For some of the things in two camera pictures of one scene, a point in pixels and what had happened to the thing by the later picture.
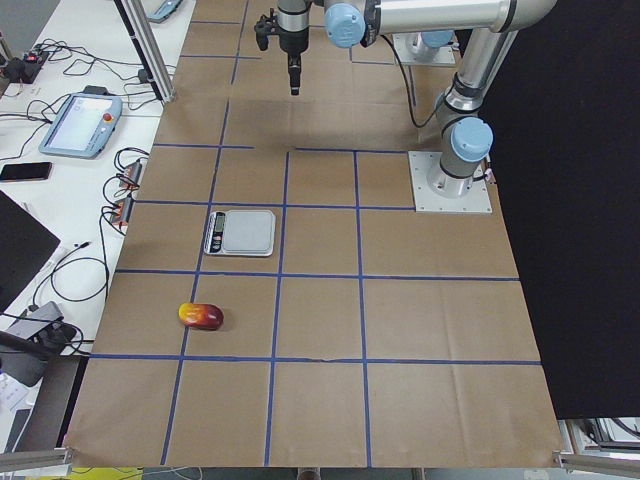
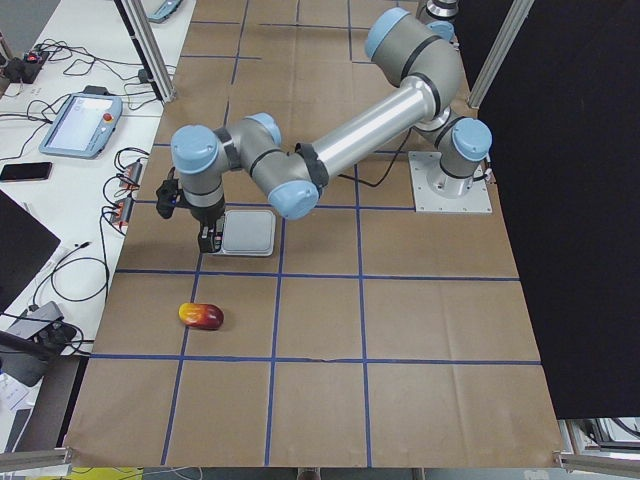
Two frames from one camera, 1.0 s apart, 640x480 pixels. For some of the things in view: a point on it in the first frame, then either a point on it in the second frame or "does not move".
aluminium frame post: (146, 43) does not move
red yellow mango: (201, 315) does not move
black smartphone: (29, 171) does not move
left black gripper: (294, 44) -> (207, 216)
